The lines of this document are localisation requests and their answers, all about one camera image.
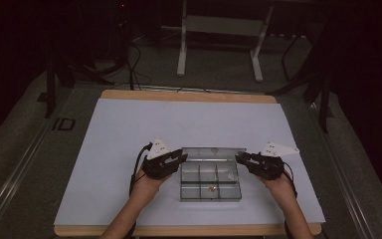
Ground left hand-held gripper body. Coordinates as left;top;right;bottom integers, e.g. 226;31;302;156
140;136;180;181

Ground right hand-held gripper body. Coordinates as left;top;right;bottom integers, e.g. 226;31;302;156
249;141;300;182

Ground clear plastic compartment box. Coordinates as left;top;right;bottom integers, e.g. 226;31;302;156
178;146;248;203

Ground person's left hand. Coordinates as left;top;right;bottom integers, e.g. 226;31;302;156
134;167;172;201

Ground person's right hand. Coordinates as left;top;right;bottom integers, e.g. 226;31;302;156
260;172;295;199

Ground white table mat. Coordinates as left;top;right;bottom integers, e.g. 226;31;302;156
53;98;326;227

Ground black tripod stand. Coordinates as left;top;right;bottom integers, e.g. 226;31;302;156
43;43;117;120
267;36;335;134

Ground white metal stand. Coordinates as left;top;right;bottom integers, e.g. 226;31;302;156
176;0;276;83

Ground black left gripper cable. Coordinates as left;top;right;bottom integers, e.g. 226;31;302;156
128;142;154;200

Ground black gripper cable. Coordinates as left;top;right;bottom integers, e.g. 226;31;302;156
282;161;298;200
128;142;154;200

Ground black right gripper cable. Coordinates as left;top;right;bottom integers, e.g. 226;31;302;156
282;161;298;200

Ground metal floor rail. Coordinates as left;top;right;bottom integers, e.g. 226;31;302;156
307;103;377;239
0;119;59;239

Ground black floor cable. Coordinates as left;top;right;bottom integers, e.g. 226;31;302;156
123;19;153;92

